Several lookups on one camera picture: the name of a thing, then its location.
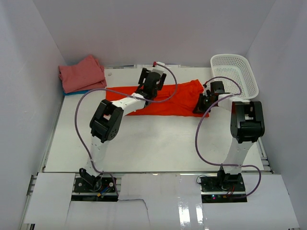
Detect orange t shirt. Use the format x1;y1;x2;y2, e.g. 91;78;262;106
106;80;203;117

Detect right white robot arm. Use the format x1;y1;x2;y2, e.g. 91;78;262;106
193;81;265;191

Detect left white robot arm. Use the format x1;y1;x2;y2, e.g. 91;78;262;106
74;62;167;191

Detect papers at back edge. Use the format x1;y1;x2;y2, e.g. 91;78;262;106
105;63;190;69

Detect white plastic basket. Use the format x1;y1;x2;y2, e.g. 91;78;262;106
210;54;259;100

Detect folded pink t shirt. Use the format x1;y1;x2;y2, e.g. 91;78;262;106
59;55;107;93

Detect folded blue t shirt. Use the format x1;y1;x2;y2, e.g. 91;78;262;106
63;90;90;96

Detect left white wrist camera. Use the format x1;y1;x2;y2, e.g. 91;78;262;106
152;62;165;76

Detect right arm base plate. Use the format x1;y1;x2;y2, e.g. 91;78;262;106
196;175;248;204

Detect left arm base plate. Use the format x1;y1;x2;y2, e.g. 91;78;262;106
71;176;118;202

